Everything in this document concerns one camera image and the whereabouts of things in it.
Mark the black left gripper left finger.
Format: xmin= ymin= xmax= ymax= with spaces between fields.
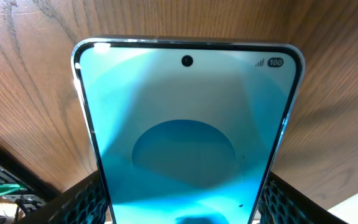
xmin=17 ymin=171 xmax=108 ymax=224

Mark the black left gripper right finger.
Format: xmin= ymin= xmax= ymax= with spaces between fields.
xmin=258 ymin=172 xmax=346 ymax=224

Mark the blue screen Galaxy smartphone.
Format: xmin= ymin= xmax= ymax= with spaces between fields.
xmin=70 ymin=37 xmax=305 ymax=223

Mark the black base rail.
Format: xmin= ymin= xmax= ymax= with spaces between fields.
xmin=0 ymin=146 xmax=60 ymax=223

